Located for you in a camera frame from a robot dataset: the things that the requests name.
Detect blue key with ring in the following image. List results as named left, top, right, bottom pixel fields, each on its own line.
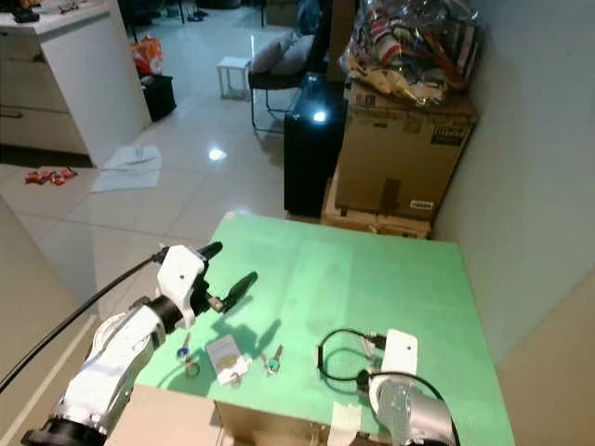
left=176, top=333, right=203, bottom=380

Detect white key tag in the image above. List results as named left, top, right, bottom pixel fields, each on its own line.
left=205, top=334, right=251, bottom=388

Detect white cloth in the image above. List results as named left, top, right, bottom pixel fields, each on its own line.
left=92, top=143, right=163, bottom=194

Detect black glossy appliance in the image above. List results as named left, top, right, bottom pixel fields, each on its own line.
left=283, top=72, right=355, bottom=220

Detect brown carton with print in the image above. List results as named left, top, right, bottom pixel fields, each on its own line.
left=212, top=398, right=334, bottom=446

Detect flat brown cardboard box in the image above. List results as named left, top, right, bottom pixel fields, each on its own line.
left=320, top=175, right=434, bottom=239

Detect small black box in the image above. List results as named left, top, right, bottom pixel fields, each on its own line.
left=141, top=72, right=177, bottom=123

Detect white tape strip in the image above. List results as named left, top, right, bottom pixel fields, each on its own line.
left=325, top=401, right=364, bottom=446

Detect black metal chair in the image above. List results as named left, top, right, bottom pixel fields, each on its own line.
left=248, top=26, right=326, bottom=134

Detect red snack packets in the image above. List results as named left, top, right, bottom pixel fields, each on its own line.
left=22, top=166, right=79, bottom=186

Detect small white stool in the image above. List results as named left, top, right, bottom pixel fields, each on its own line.
left=216, top=56, right=251, bottom=99

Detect orange plastic bag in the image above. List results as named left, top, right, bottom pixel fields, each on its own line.
left=132, top=34, right=165, bottom=77

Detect large brown cardboard box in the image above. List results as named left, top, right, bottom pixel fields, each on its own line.
left=334, top=82, right=478, bottom=222

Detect grey cushion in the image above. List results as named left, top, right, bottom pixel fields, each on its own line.
left=251, top=31, right=313, bottom=77

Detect white drawer cabinet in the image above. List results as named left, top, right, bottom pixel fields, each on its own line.
left=0, top=0, right=152, bottom=170

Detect clear plastic bag of goods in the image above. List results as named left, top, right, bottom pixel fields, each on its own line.
left=340, top=0, right=484, bottom=107

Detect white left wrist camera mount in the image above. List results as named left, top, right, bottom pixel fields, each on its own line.
left=155, top=244, right=208, bottom=319

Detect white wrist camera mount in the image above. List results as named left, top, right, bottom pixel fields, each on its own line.
left=380, top=329, right=420, bottom=376
left=155, top=244, right=208, bottom=319

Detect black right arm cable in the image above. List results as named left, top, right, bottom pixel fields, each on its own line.
left=315, top=326, right=390, bottom=391

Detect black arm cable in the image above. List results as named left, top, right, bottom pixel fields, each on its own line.
left=0, top=248, right=171, bottom=393
left=315, top=326, right=390, bottom=391

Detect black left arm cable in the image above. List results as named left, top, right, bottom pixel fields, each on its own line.
left=0, top=248, right=171, bottom=393

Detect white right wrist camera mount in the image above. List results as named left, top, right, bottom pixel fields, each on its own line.
left=380, top=329, right=420, bottom=376

